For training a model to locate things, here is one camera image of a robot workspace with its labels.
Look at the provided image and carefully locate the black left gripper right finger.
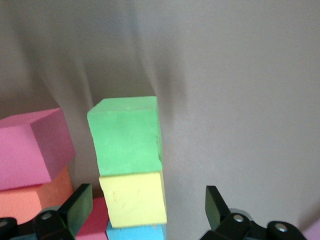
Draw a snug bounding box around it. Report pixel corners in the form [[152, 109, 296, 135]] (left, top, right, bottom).
[[201, 185, 308, 240]]

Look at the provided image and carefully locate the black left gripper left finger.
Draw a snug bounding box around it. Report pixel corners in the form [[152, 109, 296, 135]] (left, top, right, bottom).
[[0, 183, 94, 240]]

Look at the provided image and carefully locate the red foam cube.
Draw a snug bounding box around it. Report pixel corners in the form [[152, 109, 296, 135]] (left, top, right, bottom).
[[74, 197, 110, 240], [0, 107, 77, 191]]

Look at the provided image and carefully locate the orange foam cube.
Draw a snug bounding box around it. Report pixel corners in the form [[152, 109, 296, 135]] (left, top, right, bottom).
[[0, 165, 75, 225]]

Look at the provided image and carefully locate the yellow foam cube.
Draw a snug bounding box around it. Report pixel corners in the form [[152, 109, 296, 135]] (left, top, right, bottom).
[[98, 170, 168, 229]]

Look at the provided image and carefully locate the cyan foam cube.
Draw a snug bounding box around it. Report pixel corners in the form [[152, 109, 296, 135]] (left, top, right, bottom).
[[105, 223, 167, 240]]

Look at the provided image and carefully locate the green foam cube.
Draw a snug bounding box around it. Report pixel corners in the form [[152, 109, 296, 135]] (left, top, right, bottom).
[[86, 96, 164, 177]]

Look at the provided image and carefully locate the brown table cover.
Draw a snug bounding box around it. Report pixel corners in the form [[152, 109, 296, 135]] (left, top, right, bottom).
[[0, 0, 320, 240]]

